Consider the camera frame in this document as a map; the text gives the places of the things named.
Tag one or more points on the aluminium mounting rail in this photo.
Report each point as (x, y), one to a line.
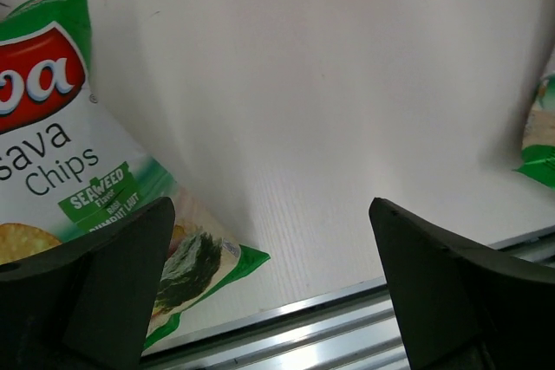
(249, 325)

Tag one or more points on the green chuba chips bag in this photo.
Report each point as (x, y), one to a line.
(537, 151)
(69, 168)

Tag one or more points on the green Chuba chips bag right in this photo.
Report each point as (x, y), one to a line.
(537, 151)

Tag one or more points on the green Chuba chips bag left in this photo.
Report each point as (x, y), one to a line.
(69, 168)

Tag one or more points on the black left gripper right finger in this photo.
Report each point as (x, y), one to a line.
(460, 304)

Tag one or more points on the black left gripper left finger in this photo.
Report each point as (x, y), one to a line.
(87, 304)

